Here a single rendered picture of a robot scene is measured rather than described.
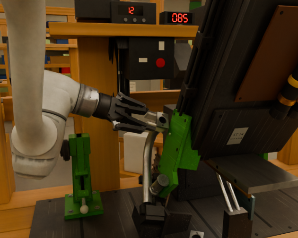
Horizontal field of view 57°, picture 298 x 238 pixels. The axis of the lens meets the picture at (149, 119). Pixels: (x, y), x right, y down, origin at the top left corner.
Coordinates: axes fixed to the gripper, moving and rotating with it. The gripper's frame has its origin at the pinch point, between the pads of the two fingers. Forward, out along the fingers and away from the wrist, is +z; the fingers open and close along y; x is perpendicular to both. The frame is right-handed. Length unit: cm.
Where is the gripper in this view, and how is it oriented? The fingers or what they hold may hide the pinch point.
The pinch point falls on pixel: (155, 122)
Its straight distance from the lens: 88.9
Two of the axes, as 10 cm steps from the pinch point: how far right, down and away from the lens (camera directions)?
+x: -4.7, 4.7, 7.5
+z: 8.8, 2.7, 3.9
